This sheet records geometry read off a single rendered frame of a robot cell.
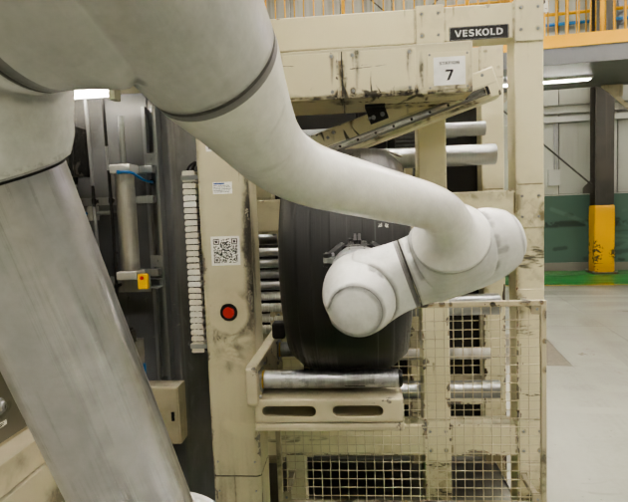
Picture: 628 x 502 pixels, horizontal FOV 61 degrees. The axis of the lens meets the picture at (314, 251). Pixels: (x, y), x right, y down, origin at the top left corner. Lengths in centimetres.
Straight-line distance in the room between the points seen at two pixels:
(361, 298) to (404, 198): 18
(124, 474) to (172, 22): 36
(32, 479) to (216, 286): 57
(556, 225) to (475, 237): 1017
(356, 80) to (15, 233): 133
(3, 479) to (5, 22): 91
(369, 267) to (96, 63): 48
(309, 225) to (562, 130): 1002
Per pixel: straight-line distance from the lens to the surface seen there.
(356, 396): 132
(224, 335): 141
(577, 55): 725
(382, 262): 73
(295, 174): 46
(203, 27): 32
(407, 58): 165
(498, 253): 74
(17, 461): 116
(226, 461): 152
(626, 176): 1128
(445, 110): 177
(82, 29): 32
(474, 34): 203
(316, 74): 164
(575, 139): 1107
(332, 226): 114
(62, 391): 45
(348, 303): 69
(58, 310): 43
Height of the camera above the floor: 132
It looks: 5 degrees down
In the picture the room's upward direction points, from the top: 2 degrees counter-clockwise
